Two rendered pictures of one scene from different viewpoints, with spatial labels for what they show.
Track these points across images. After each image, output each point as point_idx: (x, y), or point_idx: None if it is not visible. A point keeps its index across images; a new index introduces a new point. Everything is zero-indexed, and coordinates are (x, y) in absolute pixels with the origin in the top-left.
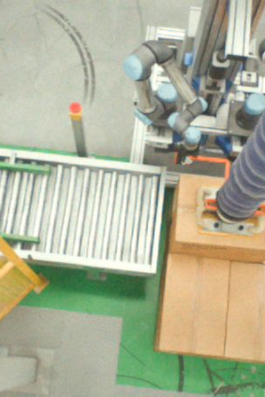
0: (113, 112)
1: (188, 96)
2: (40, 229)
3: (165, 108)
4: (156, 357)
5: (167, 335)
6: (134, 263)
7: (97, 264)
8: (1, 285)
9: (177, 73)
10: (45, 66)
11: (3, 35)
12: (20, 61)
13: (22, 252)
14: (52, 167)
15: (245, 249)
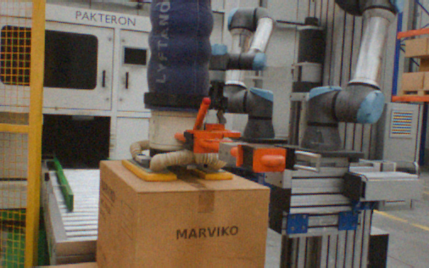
0: None
1: (253, 43)
2: (86, 211)
3: (245, 97)
4: None
5: None
6: (65, 235)
7: (54, 221)
8: (8, 170)
9: (262, 28)
10: (275, 265)
11: (276, 247)
12: (265, 256)
13: (54, 199)
14: None
15: (121, 193)
